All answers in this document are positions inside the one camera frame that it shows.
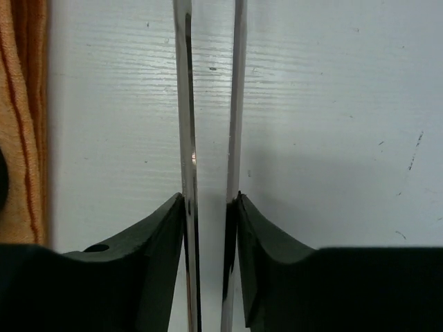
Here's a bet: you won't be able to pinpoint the orange cloth placemat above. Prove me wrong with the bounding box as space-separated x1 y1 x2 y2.
1 1 48 245

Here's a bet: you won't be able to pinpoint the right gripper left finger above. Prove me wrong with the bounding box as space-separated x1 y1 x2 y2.
1 194 184 331

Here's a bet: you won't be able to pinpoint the metal serving tongs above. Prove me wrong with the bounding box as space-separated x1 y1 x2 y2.
173 1 247 331

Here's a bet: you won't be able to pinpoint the dark green mug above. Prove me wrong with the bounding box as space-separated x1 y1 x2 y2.
0 151 9 211

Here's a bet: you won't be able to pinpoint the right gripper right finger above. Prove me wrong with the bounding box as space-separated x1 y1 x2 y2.
226 194 442 331

